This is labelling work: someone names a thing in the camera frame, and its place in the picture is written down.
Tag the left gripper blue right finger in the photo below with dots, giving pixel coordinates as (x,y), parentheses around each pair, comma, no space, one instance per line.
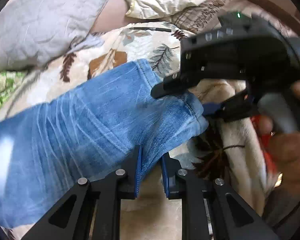
(165,176)

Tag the red bowl of sunflower seeds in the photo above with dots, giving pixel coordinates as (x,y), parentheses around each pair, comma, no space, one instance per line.
(273,175)

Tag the right hand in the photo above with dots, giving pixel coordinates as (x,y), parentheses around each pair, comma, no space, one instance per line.
(285,152)

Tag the grey quilted pillow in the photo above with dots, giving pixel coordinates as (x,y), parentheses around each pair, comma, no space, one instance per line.
(34,32)

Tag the blue denim jeans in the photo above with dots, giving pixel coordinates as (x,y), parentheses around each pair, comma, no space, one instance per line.
(88,132)

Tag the black pen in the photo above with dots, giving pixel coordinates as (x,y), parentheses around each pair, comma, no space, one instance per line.
(152,29)

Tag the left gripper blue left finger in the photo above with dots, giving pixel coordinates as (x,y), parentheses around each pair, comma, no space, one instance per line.
(138,172)

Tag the leaf print plush blanket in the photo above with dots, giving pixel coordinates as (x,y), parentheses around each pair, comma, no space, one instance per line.
(151,215)

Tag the green white patterned blanket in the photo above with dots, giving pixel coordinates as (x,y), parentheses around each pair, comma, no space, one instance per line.
(2,89)

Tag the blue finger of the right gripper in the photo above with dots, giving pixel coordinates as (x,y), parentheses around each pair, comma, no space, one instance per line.
(160,90)
(235,108)

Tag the brown striped cushion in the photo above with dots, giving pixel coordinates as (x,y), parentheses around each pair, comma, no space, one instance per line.
(200,18)

